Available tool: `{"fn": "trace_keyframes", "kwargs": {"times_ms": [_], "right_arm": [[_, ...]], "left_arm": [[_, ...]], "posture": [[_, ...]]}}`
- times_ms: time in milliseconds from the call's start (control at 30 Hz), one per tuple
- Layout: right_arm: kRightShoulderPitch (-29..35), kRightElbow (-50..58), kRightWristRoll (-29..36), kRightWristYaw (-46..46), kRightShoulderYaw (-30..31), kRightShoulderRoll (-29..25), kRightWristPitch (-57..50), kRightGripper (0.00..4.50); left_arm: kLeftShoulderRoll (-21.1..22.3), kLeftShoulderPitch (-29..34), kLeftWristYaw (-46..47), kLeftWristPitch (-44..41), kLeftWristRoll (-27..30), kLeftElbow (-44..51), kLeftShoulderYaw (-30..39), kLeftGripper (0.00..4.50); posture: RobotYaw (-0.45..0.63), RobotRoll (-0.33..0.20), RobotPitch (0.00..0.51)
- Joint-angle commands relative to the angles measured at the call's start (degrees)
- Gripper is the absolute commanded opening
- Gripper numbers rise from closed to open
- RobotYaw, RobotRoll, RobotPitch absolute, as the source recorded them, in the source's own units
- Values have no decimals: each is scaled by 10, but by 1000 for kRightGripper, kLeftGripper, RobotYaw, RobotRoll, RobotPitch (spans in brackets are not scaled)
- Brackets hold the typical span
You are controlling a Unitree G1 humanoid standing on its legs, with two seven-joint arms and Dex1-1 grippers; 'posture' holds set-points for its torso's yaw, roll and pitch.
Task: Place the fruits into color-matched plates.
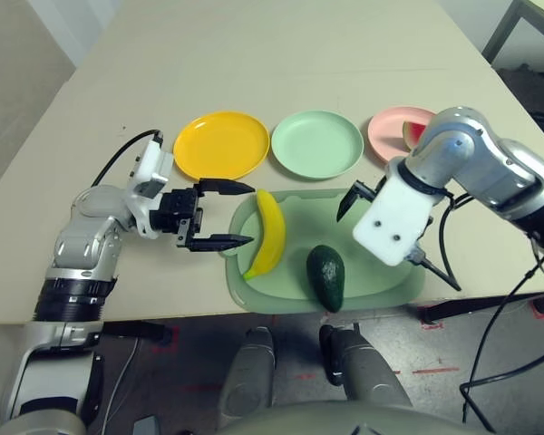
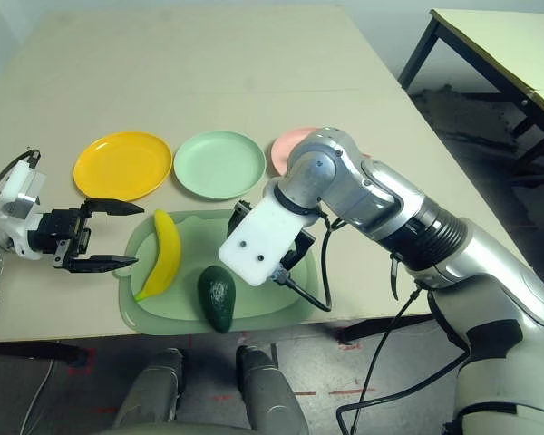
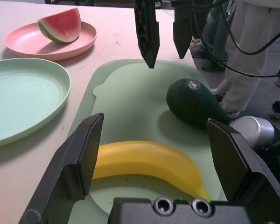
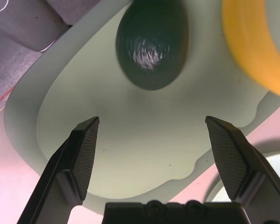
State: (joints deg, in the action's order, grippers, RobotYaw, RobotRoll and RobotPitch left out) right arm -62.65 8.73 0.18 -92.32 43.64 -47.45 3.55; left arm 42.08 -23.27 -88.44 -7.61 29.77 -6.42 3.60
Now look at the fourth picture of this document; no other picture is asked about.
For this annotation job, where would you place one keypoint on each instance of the green cutting board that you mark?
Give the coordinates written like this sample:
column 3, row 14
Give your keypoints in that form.
column 142, row 130

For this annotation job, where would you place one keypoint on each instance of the dark green toy avocado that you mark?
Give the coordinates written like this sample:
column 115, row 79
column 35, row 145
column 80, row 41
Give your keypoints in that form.
column 151, row 70

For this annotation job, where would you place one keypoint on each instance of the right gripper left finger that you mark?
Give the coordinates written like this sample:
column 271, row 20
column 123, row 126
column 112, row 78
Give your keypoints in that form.
column 67, row 168

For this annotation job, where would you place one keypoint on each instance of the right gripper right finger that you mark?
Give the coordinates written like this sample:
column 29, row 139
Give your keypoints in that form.
column 242, row 168

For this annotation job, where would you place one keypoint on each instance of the yellow toy banana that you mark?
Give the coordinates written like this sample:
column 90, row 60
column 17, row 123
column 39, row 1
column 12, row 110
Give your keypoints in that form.
column 252, row 46

